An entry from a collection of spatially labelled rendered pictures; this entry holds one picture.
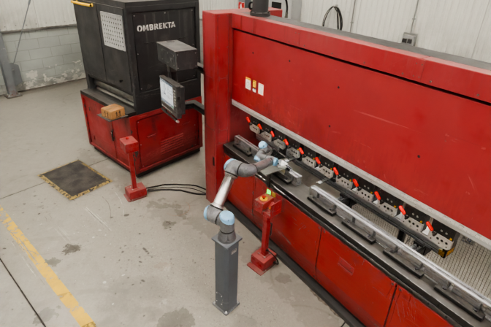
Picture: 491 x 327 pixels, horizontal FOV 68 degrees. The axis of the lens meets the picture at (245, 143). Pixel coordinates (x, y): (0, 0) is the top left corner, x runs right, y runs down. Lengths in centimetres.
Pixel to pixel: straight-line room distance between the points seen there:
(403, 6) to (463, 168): 496
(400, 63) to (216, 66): 195
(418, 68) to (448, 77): 18
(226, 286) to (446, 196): 184
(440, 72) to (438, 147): 45
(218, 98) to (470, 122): 246
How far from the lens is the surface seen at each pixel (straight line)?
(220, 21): 376
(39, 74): 947
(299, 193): 343
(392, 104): 260
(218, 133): 411
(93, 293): 389
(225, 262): 310
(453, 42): 693
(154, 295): 374
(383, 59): 257
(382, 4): 727
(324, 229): 325
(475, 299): 285
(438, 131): 247
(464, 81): 234
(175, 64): 381
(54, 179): 563
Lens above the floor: 280
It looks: 27 degrees down
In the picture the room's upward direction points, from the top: 2 degrees clockwise
